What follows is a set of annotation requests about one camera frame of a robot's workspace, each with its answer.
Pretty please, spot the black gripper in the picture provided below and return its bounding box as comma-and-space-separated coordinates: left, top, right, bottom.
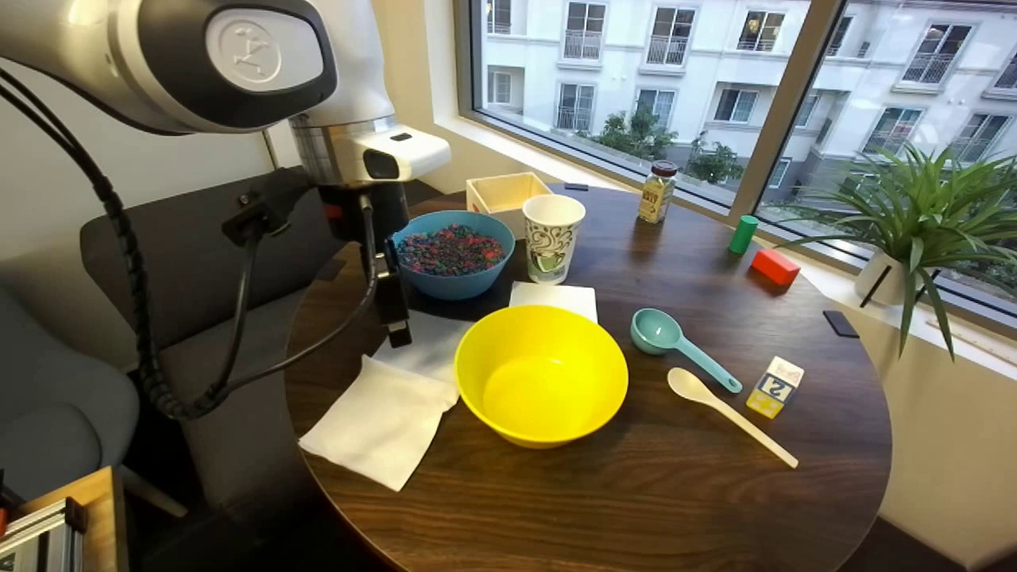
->
316, 185, 414, 346

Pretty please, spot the white tissue napkin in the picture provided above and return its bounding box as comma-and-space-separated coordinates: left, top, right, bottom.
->
297, 311, 466, 494

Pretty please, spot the yellow plastic bowl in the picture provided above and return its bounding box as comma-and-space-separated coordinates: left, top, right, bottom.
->
453, 305, 629, 447

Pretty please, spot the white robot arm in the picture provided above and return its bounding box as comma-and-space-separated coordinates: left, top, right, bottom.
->
0, 0, 414, 191

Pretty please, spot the blue bowl of colourful beads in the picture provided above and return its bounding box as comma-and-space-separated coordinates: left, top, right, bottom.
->
391, 209, 514, 303

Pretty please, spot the white wooden box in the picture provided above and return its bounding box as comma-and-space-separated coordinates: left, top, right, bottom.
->
466, 172, 547, 214

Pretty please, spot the patterned paper cup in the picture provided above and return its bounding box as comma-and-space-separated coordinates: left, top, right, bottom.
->
522, 195, 584, 284

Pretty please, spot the grey chair right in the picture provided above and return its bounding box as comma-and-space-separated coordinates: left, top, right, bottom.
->
126, 169, 337, 518

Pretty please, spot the grey chair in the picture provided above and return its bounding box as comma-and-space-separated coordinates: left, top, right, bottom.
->
0, 290, 140, 498
126, 169, 337, 518

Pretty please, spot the small white napkin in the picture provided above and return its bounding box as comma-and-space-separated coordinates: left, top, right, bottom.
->
508, 284, 596, 326

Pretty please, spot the glass jar with dark lid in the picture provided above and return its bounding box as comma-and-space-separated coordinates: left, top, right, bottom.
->
637, 162, 677, 224

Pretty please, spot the cream plastic spoon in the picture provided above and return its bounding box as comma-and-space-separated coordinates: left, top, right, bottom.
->
667, 370, 796, 467

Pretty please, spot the grey chair left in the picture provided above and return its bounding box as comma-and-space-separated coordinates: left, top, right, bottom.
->
0, 290, 140, 498

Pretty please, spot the green block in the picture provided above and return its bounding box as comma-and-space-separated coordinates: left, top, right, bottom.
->
726, 215, 759, 253

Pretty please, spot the red block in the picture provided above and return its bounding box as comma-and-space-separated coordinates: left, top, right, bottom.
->
750, 247, 799, 290

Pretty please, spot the small yellow white packet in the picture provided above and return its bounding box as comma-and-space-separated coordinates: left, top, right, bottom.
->
745, 355, 803, 420

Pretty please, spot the black tape patch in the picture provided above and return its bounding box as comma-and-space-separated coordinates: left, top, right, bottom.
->
824, 308, 857, 341

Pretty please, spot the potted green plant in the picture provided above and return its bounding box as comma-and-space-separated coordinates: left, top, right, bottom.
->
795, 151, 1017, 355

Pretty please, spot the metal robot stand frame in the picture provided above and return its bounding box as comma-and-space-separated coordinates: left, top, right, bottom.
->
0, 498, 86, 572

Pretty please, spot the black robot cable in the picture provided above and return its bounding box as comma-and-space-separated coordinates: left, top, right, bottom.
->
0, 73, 383, 426

